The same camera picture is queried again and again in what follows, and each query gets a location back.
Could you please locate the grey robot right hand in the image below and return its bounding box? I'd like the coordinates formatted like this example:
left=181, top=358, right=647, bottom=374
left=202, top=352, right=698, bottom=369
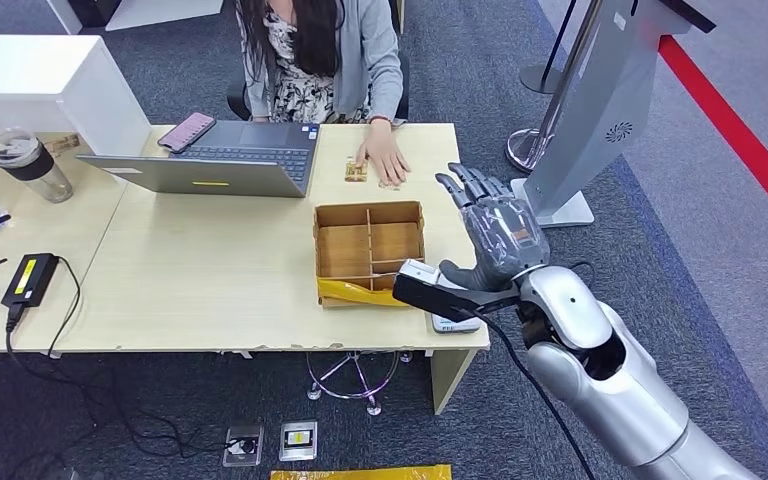
left=434, top=162, right=552, bottom=293

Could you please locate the person's left hand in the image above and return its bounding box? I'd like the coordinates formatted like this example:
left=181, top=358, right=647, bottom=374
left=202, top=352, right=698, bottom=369
left=355, top=117, right=412, bottom=188

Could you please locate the divided cardboard box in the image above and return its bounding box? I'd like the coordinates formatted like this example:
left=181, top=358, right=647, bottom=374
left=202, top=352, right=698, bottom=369
left=312, top=200, right=426, bottom=310

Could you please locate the person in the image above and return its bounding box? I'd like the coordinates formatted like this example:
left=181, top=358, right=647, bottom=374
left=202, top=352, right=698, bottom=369
left=234, top=0, right=412, bottom=188

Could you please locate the grey card reader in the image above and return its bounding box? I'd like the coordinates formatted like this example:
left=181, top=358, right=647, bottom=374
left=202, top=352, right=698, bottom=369
left=430, top=272, right=483, bottom=335

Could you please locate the yellow plastic strip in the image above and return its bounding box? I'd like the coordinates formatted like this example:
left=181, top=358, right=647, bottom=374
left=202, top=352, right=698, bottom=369
left=317, top=278, right=412, bottom=308

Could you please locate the pale wooden desk leg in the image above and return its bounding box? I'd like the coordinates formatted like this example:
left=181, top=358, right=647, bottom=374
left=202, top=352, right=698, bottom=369
left=430, top=349, right=479, bottom=417

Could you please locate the grey laptop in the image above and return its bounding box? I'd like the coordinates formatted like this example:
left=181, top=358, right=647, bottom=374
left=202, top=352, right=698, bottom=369
left=75, top=120, right=322, bottom=199

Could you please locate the grey kiosk stand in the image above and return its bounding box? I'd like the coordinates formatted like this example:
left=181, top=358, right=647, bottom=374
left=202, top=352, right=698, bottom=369
left=509, top=0, right=718, bottom=230

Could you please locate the smartphone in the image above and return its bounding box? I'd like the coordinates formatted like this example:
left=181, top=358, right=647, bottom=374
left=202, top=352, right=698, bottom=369
left=156, top=111, right=218, bottom=155

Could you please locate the chrome stool base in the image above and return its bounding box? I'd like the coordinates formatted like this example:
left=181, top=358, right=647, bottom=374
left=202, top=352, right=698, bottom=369
left=305, top=351, right=416, bottom=417

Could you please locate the white furniture unit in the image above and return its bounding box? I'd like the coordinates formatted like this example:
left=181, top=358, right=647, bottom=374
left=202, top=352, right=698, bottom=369
left=46, top=0, right=225, bottom=34

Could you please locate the yellow plastic bag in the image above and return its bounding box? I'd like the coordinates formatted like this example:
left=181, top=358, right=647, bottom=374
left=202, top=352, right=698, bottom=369
left=269, top=464, right=453, bottom=480

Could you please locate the floor socket with yellow label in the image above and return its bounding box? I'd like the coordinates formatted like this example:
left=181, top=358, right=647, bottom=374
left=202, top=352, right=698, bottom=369
left=278, top=420, right=319, bottom=463

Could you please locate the small brown packet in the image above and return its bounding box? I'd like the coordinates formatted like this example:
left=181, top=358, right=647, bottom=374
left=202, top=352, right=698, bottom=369
left=46, top=133, right=82, bottom=157

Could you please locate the open floor socket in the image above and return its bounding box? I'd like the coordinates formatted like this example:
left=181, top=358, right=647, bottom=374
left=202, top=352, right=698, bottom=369
left=222, top=423, right=266, bottom=468

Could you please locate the clear tumbler with lid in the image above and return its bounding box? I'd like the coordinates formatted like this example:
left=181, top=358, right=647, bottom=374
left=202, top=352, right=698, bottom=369
left=0, top=127, right=75, bottom=205

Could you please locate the black power adapter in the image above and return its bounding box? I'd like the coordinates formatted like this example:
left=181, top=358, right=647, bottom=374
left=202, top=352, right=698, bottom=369
left=0, top=252, right=61, bottom=309

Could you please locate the chrome stanchion post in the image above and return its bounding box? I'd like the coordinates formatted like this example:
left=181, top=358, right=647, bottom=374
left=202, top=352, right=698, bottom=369
left=505, top=0, right=607, bottom=175

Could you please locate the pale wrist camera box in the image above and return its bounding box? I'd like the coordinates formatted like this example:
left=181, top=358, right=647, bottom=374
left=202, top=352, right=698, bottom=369
left=397, top=259, right=445, bottom=287

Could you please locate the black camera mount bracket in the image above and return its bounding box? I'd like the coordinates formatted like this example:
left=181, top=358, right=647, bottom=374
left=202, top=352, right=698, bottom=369
left=392, top=272, right=521, bottom=324

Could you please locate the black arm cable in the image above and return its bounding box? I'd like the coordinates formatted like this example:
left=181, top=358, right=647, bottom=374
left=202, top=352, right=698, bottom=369
left=466, top=307, right=581, bottom=480

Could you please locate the black stanchion post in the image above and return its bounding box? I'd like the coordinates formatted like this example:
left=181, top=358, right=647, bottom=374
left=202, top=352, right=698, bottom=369
left=519, top=0, right=581, bottom=95

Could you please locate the black adapter cable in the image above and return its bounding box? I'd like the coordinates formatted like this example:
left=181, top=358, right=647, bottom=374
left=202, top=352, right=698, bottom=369
left=2, top=256, right=255, bottom=466

